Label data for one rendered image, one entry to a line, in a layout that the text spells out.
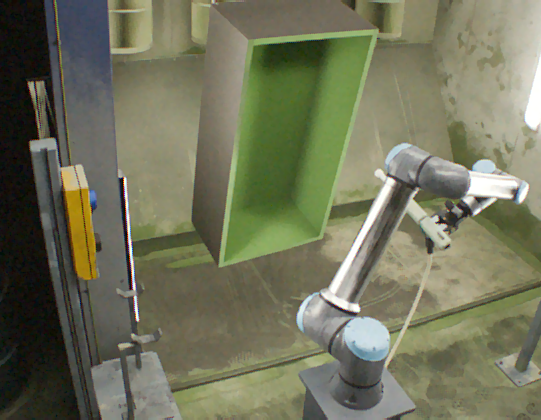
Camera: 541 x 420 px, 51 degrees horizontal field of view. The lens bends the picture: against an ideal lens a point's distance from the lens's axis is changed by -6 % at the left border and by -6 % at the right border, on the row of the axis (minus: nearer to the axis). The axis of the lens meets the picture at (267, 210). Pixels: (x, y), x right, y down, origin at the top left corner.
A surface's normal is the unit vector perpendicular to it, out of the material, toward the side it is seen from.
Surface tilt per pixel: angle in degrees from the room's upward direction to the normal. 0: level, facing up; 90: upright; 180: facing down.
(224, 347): 0
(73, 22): 90
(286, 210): 12
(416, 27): 90
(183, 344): 0
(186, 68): 57
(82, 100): 90
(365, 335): 5
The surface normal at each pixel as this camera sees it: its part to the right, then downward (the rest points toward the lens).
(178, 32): 0.39, 0.49
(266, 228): 0.14, -0.74
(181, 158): 0.35, -0.06
